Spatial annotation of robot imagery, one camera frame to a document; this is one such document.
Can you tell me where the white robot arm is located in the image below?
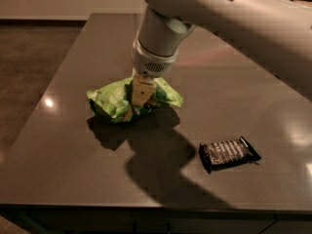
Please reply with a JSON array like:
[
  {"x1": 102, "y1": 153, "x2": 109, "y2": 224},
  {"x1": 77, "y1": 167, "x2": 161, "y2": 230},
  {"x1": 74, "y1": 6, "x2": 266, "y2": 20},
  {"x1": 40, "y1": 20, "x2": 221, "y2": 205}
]
[{"x1": 132, "y1": 0, "x2": 312, "y2": 106}]

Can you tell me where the black snack bar wrapper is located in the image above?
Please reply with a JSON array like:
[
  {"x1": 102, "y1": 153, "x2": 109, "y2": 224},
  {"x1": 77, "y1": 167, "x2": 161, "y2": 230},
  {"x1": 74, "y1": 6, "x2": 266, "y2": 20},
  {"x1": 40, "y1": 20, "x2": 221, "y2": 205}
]
[{"x1": 199, "y1": 136, "x2": 261, "y2": 174}]

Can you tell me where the large green rice chip bag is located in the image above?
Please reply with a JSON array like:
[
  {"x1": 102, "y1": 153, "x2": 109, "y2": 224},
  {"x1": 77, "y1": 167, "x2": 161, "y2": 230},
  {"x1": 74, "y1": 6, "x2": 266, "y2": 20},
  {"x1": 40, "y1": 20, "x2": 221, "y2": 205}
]
[{"x1": 87, "y1": 78, "x2": 183, "y2": 124}]

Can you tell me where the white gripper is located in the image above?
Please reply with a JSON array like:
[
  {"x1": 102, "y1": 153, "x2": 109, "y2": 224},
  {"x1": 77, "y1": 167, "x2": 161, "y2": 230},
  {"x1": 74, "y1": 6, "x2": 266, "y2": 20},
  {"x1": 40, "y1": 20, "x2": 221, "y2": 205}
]
[{"x1": 132, "y1": 39, "x2": 177, "y2": 106}]

